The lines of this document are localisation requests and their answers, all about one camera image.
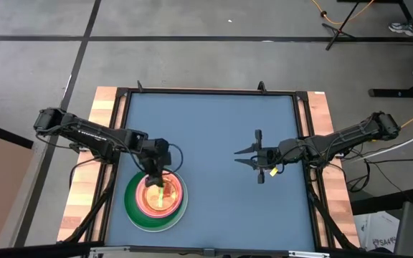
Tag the magenta plastic plate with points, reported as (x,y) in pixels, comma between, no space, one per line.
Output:
(142,201)

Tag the silver aluminium rail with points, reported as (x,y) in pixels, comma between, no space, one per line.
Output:
(156,249)

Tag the peach plastic plate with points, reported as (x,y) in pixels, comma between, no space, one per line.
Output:
(137,196)

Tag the black floor stand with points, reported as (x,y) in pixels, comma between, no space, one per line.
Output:
(339,30)

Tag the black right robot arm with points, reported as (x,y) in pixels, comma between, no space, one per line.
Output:
(353,134)

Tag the white cardboard box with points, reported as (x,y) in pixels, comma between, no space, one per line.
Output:
(378,233)

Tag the pale grey plastic plate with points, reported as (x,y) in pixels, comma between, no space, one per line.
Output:
(185,202)

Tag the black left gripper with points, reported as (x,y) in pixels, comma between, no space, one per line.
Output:
(156,157)

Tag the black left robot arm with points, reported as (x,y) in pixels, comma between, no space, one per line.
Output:
(84,134)

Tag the yellow gripper tag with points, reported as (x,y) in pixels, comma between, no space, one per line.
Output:
(273,172)

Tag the black rig frame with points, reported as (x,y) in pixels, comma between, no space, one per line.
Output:
(213,90)

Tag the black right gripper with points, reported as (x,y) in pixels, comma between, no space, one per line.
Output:
(282,154)

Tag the dark green plastic plate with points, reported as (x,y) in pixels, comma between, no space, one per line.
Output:
(131,204)

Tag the blue table mat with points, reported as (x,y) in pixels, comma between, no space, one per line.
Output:
(221,215)

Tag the black desk leg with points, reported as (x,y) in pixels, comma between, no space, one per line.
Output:
(407,91)

